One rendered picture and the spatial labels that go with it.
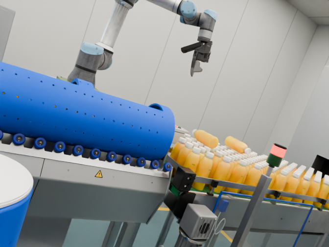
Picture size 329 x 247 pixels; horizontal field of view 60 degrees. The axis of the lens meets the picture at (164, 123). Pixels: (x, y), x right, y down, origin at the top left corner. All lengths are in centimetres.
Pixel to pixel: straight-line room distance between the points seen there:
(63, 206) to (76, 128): 37
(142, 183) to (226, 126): 418
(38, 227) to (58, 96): 88
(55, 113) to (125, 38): 310
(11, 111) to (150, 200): 75
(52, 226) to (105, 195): 54
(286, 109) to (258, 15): 199
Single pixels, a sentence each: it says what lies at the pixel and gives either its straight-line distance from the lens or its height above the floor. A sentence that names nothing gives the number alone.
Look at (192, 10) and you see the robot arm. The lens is 151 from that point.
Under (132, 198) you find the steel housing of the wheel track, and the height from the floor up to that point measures 79.
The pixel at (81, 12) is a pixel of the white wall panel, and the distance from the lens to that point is 399.
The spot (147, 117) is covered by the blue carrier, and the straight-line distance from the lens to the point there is 127.
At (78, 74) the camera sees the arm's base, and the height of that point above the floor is 123.
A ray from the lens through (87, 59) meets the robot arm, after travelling 159.
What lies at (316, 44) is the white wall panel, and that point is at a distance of 647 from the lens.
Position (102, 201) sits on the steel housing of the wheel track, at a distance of 137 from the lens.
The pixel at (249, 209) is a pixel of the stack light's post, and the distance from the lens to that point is 151.
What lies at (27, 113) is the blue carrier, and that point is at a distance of 113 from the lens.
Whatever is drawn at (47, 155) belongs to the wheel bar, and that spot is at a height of 92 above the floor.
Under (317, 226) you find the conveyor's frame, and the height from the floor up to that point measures 78.
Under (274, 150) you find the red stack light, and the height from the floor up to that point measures 123.
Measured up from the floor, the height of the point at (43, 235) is 32.
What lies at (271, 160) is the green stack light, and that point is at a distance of 144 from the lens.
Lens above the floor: 136
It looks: 8 degrees down
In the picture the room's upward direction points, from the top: 21 degrees clockwise
